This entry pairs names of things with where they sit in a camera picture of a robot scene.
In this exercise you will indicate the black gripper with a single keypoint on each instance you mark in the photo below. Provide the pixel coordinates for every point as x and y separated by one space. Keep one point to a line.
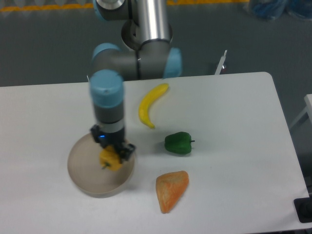
116 139

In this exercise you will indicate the yellow toy bell pepper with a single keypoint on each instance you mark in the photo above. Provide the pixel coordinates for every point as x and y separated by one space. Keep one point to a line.
110 159

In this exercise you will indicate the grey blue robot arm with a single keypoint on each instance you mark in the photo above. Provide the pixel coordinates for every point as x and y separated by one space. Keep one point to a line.
148 35

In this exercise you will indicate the beige round plate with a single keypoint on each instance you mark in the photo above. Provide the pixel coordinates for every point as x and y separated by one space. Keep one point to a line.
88 175

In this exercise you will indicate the green toy bell pepper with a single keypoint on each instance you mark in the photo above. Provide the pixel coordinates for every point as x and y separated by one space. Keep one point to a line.
179 143

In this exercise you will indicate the yellow toy banana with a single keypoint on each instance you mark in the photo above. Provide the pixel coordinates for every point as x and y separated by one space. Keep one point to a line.
148 100

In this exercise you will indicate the orange toy bread wedge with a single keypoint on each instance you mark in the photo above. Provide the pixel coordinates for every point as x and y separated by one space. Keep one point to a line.
170 187

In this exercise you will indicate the black device at table edge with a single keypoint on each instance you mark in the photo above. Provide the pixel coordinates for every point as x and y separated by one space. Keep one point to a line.
303 208

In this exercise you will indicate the blue plastic bags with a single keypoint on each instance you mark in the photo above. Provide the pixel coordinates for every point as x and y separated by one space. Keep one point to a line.
273 9

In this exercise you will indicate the white metal bracket strut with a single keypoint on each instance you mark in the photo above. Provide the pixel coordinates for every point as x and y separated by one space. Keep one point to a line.
221 65

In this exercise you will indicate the white frame at right edge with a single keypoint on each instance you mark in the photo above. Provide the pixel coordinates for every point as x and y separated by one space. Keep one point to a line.
304 115

